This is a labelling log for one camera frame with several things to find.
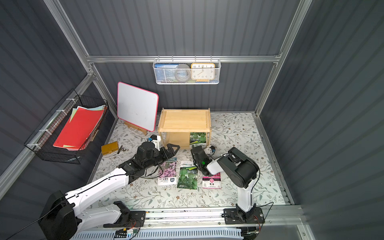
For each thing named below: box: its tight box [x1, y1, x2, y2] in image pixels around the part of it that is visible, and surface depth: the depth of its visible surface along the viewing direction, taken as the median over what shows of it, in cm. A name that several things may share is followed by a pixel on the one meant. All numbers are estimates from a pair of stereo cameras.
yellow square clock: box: [191, 63, 215, 82], surface depth 91 cm
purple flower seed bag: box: [158, 157, 178, 186], surface depth 88 cm
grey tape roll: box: [174, 63, 191, 82], surface depth 89 cm
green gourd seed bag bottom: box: [189, 132, 207, 149], surface depth 104 cm
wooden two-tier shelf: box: [158, 107, 212, 150], surface depth 91 cm
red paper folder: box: [53, 105, 106, 151], surface depth 73 cm
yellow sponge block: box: [101, 141, 119, 155], surface depth 101 cm
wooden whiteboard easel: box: [123, 121, 148, 136], surface depth 109 cm
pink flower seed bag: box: [202, 172, 222, 189], surface depth 86 cm
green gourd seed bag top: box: [177, 161, 198, 190], surface depth 89 cm
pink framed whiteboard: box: [117, 81, 159, 132], surface depth 104 cm
